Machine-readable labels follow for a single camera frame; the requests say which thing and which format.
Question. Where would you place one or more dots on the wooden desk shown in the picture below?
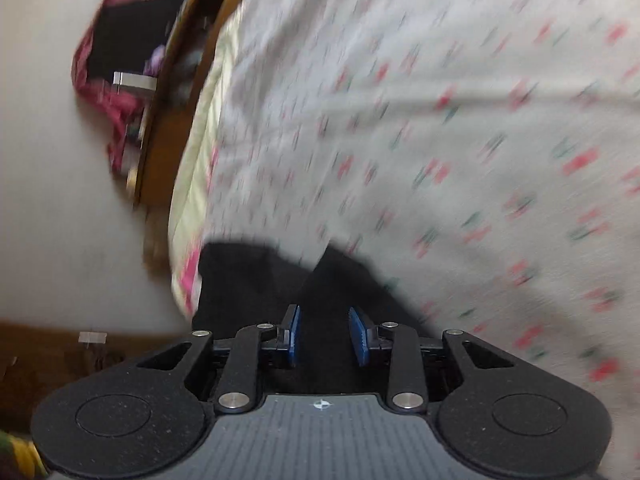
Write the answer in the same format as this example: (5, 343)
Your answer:
(160, 160)

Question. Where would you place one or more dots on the black pants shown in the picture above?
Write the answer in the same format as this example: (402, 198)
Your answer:
(325, 285)

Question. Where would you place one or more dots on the pink floral cloth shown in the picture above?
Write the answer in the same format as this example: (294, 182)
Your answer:
(90, 85)

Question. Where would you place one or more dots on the cherry print bed sheet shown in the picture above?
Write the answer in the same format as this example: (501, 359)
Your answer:
(400, 110)

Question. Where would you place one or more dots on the yellow green cloth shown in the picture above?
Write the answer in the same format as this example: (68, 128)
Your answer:
(15, 455)

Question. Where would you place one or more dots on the pink floral quilt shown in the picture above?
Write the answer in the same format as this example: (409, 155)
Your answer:
(192, 185)

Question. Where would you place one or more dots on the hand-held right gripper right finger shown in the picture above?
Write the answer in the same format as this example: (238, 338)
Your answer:
(357, 335)

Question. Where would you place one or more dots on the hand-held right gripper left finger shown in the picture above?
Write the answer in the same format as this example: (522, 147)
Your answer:
(295, 335)

